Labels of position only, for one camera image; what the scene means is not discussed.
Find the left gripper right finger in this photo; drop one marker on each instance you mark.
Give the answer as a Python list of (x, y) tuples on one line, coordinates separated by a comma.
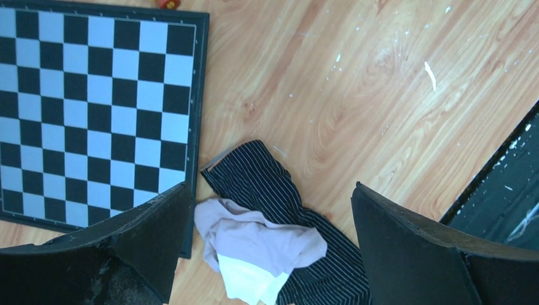
[(411, 259)]

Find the yellow toy brick car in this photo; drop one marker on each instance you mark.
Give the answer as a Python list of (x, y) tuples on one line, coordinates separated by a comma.
[(168, 4)]

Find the pink underwear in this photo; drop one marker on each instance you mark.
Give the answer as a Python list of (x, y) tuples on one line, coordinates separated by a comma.
[(254, 256)]

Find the black pinstriped underwear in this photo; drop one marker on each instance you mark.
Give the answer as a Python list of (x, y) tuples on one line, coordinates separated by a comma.
[(250, 176)]

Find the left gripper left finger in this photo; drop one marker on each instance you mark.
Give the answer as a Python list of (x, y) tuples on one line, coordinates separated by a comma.
[(127, 259)]

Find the black white chessboard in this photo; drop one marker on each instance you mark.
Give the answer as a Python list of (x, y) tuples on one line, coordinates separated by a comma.
[(100, 108)]

